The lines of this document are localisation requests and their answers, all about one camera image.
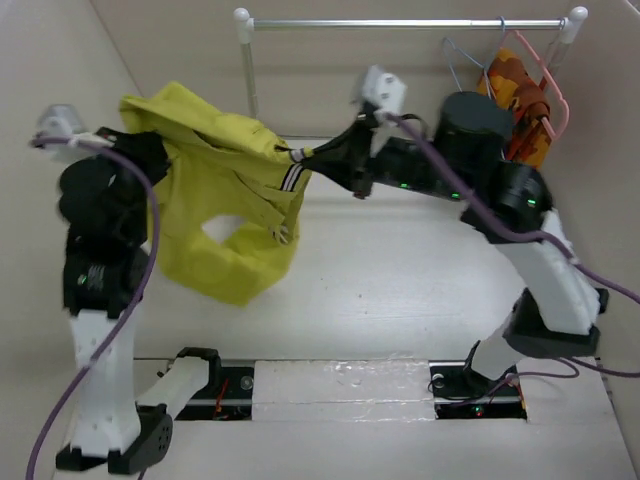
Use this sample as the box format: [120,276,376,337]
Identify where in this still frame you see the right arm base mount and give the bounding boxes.
[427,360,527,421]

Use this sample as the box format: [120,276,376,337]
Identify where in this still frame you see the orange camouflage garment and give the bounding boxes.
[476,48,551,169]

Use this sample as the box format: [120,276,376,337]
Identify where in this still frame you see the blue wire hanger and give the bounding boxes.
[439,14,511,101]

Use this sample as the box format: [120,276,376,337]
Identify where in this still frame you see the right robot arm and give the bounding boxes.
[292,91,609,394]

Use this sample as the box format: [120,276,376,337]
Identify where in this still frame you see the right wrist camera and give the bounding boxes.
[351,65,407,119]

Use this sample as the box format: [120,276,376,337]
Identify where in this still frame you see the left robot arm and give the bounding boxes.
[56,127,223,477]

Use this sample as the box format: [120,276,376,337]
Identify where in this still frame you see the white clothes rack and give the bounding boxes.
[233,6,589,118]

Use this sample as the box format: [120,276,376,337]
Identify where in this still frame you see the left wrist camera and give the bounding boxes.
[34,104,89,164]

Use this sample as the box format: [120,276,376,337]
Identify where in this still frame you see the pink plastic hanger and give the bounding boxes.
[506,30,570,141]

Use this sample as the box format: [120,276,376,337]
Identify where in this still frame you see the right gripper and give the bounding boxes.
[305,112,474,203]

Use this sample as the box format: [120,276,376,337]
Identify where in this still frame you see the yellow-green trousers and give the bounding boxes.
[119,82,313,306]

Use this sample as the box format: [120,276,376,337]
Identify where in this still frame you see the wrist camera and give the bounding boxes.
[351,65,407,119]
[34,104,89,164]

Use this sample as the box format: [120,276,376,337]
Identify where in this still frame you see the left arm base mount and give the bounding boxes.
[176,361,255,421]

